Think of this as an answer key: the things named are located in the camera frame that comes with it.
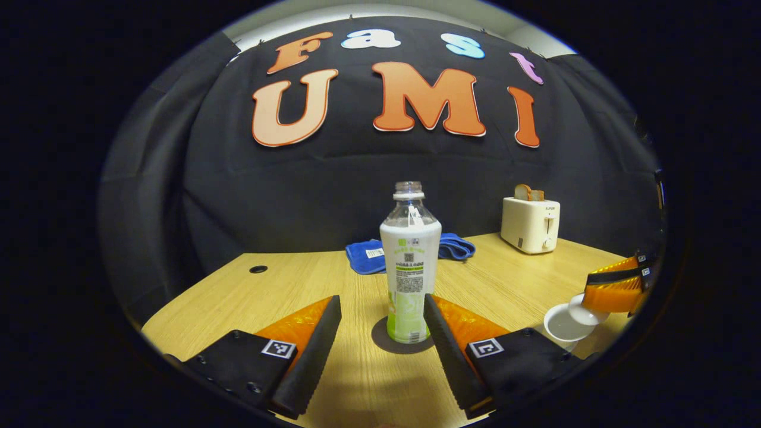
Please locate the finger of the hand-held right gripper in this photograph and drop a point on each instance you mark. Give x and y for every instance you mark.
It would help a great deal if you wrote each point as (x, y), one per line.
(612, 297)
(621, 264)

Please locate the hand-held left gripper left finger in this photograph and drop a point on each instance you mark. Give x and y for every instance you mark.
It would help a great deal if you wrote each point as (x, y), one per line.
(315, 351)

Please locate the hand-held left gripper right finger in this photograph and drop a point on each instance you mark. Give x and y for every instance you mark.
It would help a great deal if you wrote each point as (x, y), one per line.
(449, 351)

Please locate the white teacup lid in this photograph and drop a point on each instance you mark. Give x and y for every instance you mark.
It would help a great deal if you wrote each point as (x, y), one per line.
(585, 312)

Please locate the white teacup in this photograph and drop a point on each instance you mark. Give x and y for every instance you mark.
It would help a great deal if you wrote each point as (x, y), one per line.
(565, 327)

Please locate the dark round coaster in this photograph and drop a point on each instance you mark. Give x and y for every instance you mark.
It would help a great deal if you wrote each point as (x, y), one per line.
(380, 342)

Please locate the clear water bottle white label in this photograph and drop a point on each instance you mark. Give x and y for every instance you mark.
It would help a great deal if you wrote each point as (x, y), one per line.
(410, 267)

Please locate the cream toaster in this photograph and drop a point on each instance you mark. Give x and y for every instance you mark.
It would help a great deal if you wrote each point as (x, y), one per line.
(529, 229)

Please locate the blue towel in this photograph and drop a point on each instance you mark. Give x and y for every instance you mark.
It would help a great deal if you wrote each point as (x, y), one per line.
(362, 258)

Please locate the toast slice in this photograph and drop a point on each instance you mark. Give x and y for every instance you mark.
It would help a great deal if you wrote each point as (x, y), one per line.
(537, 195)
(523, 192)

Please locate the black backdrop cloth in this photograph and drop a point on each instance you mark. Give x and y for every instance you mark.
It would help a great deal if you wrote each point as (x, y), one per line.
(297, 196)

